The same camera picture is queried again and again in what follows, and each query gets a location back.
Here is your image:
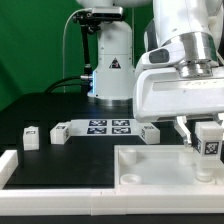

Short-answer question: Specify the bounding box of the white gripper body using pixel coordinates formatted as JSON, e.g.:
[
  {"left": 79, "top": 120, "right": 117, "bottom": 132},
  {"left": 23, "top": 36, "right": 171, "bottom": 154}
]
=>
[{"left": 133, "top": 67, "right": 224, "bottom": 123}]

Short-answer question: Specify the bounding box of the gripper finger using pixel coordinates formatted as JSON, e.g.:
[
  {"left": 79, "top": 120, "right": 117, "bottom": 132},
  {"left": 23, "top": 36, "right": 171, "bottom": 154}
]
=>
[
  {"left": 174, "top": 116, "right": 192, "bottom": 147},
  {"left": 217, "top": 113, "right": 224, "bottom": 128}
]

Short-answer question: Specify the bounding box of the white square tabletop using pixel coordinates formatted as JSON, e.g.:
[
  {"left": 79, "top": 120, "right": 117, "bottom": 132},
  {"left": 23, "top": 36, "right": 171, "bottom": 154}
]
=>
[{"left": 113, "top": 144, "right": 224, "bottom": 188}]

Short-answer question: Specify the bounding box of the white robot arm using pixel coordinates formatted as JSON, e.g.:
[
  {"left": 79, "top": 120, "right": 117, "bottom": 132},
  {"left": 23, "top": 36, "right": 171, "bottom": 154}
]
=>
[{"left": 76, "top": 0, "right": 224, "bottom": 145}]

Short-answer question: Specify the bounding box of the white U-shaped obstacle fence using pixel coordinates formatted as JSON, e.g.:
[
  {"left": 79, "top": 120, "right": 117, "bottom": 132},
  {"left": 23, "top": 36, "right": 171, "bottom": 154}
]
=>
[{"left": 0, "top": 150, "right": 224, "bottom": 216}]

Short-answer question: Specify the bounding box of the white sheet with tags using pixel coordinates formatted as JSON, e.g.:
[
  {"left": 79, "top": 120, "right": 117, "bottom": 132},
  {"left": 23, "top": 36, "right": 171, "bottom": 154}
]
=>
[{"left": 71, "top": 119, "right": 142, "bottom": 136}]

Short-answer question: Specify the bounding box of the green backdrop curtain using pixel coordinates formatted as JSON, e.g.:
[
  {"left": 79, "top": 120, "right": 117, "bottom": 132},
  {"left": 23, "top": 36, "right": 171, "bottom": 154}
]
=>
[{"left": 0, "top": 0, "right": 158, "bottom": 111}]

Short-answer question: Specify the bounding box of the black cable bundle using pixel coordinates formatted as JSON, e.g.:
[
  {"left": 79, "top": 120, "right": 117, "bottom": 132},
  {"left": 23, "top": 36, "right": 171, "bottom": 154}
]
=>
[{"left": 43, "top": 76, "right": 93, "bottom": 94}]

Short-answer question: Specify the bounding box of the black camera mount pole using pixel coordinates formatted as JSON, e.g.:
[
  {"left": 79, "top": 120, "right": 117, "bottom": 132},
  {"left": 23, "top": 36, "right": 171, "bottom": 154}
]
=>
[{"left": 73, "top": 10, "right": 100, "bottom": 78}]

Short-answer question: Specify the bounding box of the white cable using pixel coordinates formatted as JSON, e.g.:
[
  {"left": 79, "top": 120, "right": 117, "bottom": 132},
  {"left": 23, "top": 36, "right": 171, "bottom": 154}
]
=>
[{"left": 62, "top": 8, "right": 88, "bottom": 94}]

